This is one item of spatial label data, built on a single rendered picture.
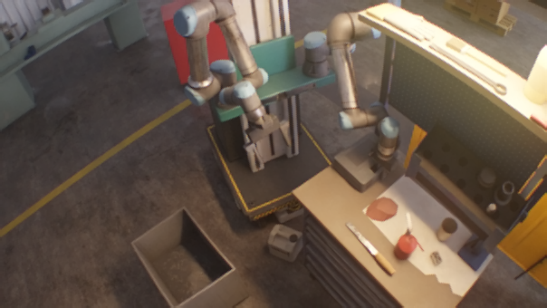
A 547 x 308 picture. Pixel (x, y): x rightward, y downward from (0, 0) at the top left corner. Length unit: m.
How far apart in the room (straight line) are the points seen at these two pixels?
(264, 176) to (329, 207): 0.98
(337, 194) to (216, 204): 1.37
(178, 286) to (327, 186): 1.13
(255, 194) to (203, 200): 0.58
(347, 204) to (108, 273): 1.94
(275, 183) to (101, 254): 1.54
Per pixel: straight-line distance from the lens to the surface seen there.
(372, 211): 1.48
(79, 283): 2.90
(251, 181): 2.38
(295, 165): 2.43
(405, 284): 1.39
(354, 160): 1.56
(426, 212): 1.56
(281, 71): 1.91
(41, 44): 5.13
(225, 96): 1.42
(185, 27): 1.30
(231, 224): 2.60
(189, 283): 2.12
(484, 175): 1.24
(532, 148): 1.23
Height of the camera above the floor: 2.22
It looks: 50 degrees down
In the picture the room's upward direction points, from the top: 8 degrees counter-clockwise
